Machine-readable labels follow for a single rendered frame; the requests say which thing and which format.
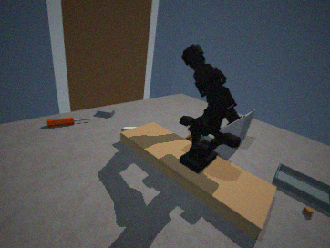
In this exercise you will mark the tan wooden board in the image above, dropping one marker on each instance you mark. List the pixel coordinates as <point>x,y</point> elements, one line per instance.
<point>237,195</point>

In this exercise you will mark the orange-handled awl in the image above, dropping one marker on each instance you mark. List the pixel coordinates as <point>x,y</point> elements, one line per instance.
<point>61,122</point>

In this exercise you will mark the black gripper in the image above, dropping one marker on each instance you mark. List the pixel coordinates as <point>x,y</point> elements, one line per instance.
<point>227,139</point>

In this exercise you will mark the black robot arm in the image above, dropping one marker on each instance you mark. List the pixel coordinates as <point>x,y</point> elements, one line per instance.
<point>209,81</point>

